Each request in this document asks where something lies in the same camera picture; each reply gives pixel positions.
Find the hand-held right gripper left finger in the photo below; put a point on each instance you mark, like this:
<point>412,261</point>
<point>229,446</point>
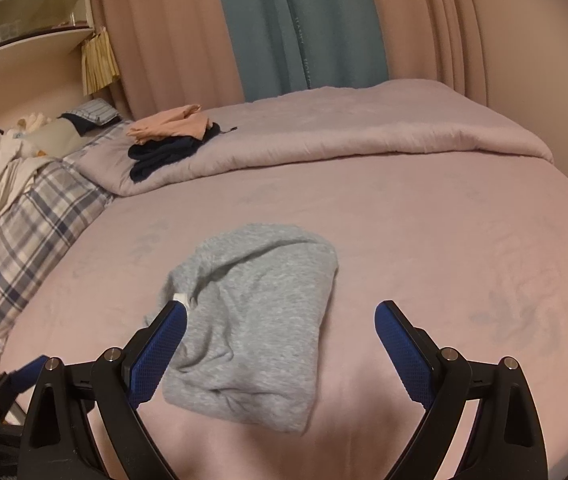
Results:
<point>158,355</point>

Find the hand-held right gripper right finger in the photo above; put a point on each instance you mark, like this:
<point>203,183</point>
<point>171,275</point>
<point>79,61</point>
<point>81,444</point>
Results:
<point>404,355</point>

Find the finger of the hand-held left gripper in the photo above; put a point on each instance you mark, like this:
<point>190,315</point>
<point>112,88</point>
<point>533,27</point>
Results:
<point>26,372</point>

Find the grey sweatshirt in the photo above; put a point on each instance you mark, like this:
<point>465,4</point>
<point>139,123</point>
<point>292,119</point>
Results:
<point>264,310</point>

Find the plaid pillow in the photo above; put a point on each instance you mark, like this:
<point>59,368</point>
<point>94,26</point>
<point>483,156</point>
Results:
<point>28,240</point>

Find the dark navy garment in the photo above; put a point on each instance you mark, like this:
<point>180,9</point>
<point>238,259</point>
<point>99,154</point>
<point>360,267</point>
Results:
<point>163,157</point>

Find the peach garment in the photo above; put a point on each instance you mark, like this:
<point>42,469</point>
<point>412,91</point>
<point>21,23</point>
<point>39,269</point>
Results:
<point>168,122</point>

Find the pink duvet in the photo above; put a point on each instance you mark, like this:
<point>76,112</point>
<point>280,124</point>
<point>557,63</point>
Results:
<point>339,125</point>

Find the beige cushion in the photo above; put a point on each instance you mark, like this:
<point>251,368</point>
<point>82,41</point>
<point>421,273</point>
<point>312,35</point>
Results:
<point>53,135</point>

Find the small striped pillow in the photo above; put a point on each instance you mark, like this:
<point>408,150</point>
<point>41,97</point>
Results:
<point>96,110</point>

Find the yellow hanging cloth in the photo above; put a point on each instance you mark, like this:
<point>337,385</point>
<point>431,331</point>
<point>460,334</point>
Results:
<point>98,62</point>

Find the pink curtain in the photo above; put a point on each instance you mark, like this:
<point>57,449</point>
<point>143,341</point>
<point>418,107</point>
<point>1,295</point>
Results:
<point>429,25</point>
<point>163,35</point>

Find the blue curtain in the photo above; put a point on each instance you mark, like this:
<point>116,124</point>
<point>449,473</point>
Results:
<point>304,25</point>

